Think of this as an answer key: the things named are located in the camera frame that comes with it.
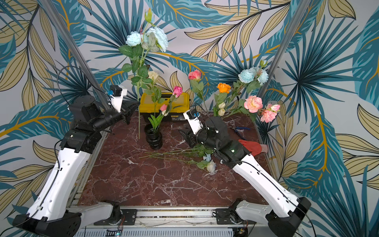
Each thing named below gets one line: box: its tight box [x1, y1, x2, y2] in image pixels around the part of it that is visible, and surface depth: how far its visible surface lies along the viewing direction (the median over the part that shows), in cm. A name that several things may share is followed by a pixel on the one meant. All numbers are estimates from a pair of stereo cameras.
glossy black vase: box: [145, 122, 163, 150], surface depth 93 cm
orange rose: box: [213, 82, 232, 118], surface depth 83 cm
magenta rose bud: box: [167, 85, 184, 114], surface depth 73 cm
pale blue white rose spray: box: [117, 7, 169, 140], surface depth 46 cm
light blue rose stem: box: [139, 143, 214, 162], surface depth 97 cm
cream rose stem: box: [146, 70, 166, 119], surface depth 87 cm
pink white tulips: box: [147, 104, 170, 133], surface depth 87 cm
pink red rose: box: [188, 69, 207, 111], surface depth 83 cm
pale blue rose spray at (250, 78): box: [232, 59, 269, 105], surface depth 71 cm
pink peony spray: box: [243, 95, 281, 123], surface depth 61 cm
